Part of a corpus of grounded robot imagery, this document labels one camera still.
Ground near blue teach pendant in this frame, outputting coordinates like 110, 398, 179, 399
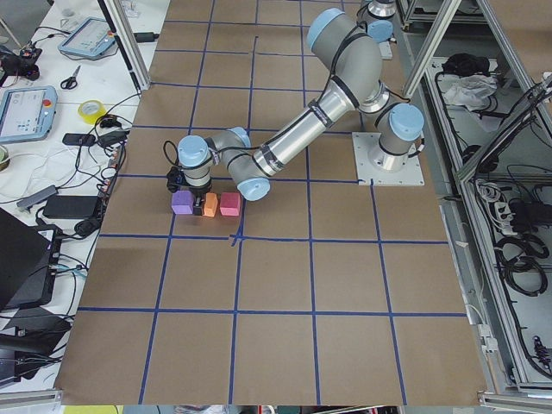
1, 85, 58, 144

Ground yellow tape roll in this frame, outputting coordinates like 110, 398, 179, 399
78, 99, 107, 125

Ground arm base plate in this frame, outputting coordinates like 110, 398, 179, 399
379, 41, 392, 60
352, 132, 425, 186

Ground far blue teach pendant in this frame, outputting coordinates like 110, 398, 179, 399
58, 17, 116, 60

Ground white crumpled cloth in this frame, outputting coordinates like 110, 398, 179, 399
443, 74, 498, 110

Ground blue teach pendant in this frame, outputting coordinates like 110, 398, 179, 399
58, 17, 116, 60
1, 85, 58, 144

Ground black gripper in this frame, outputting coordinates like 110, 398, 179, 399
166, 166, 212, 216

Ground black smartphone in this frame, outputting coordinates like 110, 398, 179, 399
62, 133, 96, 147

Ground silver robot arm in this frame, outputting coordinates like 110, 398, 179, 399
356, 0, 397, 43
166, 8, 424, 205

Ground black handled scissors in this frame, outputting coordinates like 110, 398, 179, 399
60, 66, 81, 91

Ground orange foam block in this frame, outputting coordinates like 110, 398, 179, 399
203, 192, 218, 217

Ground grey usb hub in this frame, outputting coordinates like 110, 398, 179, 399
16, 185, 58, 210

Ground purple foam block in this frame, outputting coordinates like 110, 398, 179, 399
171, 190, 195, 215

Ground black power adapter brick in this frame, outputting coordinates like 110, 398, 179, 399
43, 195, 98, 219

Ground pink foam block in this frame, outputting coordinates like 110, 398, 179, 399
219, 192, 242, 216

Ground black laptop computer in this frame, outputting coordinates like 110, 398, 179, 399
1, 210, 61, 311

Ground aluminium frame post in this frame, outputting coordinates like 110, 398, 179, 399
113, 0, 151, 91

